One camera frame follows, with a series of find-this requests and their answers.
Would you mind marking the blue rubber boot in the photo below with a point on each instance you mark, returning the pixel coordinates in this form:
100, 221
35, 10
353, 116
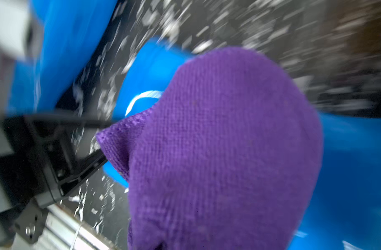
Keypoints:
345, 213
72, 32

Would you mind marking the purple cloth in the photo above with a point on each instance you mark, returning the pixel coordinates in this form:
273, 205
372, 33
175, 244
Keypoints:
227, 159

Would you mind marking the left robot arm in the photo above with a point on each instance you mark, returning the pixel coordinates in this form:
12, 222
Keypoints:
21, 40

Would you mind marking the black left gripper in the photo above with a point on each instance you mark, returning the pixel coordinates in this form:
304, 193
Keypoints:
38, 161

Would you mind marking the aluminium front rail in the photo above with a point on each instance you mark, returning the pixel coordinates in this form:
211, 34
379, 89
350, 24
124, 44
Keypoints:
53, 228

